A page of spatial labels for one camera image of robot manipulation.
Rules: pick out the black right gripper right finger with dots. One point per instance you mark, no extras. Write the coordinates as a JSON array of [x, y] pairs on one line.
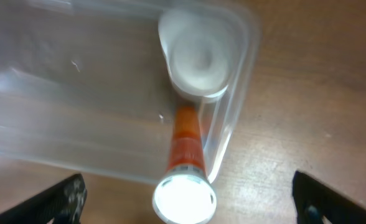
[[315, 201]]

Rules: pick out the orange tube white cap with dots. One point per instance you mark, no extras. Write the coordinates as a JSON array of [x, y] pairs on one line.
[[184, 194]]

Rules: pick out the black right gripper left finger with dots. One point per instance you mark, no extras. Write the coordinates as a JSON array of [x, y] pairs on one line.
[[61, 203]]

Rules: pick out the white squeeze bottle clear cap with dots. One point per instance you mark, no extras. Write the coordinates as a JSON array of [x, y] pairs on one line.
[[199, 54]]

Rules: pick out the clear plastic container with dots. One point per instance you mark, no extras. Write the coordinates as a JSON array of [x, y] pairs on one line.
[[84, 85]]

